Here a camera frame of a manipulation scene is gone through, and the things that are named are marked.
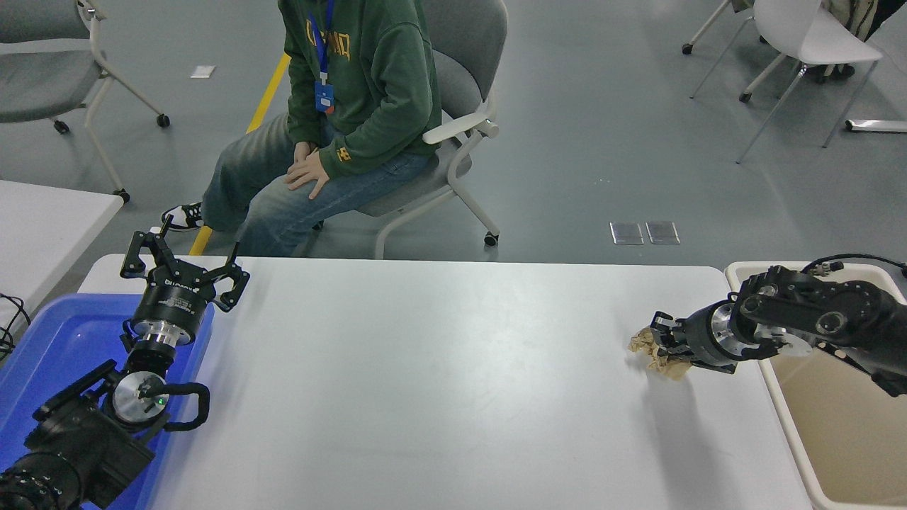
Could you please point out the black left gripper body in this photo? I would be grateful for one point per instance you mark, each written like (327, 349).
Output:
(173, 301)

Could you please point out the white side table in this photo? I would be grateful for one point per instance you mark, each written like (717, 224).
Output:
(42, 234)

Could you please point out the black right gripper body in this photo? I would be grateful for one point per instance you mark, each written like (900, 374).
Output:
(698, 336)

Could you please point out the silver floor socket plate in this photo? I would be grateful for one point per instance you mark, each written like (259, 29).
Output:
(663, 233)
(627, 234)

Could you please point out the white shell chair metal legs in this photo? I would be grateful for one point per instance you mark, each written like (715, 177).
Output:
(815, 35)

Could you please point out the person's right hand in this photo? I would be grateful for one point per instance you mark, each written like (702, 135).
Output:
(305, 148)

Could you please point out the beige garment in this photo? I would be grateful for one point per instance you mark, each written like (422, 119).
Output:
(847, 15)

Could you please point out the white table foot bar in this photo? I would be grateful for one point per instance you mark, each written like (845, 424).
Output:
(879, 127)

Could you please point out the blue plastic tray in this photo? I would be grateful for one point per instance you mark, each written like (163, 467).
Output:
(57, 347)

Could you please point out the person's left hand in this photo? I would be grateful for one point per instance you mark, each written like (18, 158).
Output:
(310, 173)

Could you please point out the grey armchair with white frame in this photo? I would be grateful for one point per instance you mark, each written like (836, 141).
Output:
(35, 85)

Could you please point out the white grey castor chair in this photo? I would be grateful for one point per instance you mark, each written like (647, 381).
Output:
(453, 85)

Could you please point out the seated person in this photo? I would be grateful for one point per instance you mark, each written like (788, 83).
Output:
(375, 71)

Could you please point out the large pale plastic bin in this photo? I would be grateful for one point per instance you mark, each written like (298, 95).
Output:
(836, 425)

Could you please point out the tan paper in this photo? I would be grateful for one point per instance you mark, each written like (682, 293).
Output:
(662, 365)

